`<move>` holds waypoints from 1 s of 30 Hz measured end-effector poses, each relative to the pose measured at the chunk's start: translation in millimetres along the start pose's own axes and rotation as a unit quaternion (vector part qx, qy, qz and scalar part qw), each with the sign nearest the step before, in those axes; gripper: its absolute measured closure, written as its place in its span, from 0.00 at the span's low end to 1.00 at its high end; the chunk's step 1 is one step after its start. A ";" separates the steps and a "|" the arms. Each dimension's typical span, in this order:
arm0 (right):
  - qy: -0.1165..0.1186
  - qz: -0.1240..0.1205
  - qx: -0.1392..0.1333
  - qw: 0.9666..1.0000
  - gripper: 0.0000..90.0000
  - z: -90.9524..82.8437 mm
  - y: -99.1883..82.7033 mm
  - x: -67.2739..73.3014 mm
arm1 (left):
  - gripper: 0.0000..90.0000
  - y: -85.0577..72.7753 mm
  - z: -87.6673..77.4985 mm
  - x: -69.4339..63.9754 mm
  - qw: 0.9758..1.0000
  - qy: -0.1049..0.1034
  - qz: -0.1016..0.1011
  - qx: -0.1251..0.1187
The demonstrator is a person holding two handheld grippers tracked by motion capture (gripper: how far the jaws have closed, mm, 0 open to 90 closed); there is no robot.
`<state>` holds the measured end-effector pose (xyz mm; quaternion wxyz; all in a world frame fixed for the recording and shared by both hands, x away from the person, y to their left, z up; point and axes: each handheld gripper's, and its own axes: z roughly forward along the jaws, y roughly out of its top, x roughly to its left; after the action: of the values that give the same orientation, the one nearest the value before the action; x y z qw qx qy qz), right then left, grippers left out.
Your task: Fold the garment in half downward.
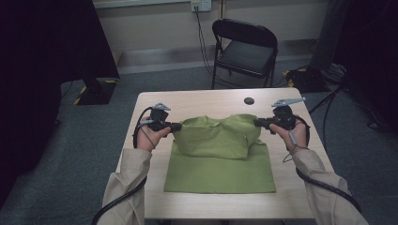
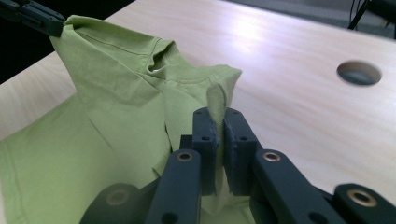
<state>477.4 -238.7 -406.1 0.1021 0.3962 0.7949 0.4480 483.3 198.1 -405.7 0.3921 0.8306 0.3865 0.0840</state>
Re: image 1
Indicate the white wall socket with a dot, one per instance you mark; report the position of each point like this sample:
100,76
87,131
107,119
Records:
205,5

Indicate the green long-sleeved shirt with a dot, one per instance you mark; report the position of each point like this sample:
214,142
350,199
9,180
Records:
219,175

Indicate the person's left hand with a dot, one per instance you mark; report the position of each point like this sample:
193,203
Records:
150,139

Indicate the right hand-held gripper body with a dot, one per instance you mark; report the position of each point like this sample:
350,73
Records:
283,117

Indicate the black stand base yellow tape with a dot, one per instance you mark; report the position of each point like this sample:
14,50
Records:
97,93
308,81

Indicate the black curtain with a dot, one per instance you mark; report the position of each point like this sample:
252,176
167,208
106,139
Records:
47,62

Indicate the black folding chair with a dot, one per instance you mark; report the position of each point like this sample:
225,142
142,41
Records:
244,57

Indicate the dark curtain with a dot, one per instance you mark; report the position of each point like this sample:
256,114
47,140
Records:
375,47

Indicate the grey curtain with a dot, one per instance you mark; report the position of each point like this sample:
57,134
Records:
328,37

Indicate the person's right hand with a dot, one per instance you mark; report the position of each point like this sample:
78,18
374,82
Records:
294,137

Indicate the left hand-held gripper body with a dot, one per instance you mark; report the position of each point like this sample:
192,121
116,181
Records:
158,120

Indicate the black round table grommet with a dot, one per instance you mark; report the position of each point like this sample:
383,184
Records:
249,101

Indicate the white wall conduit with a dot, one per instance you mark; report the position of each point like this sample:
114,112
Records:
222,9

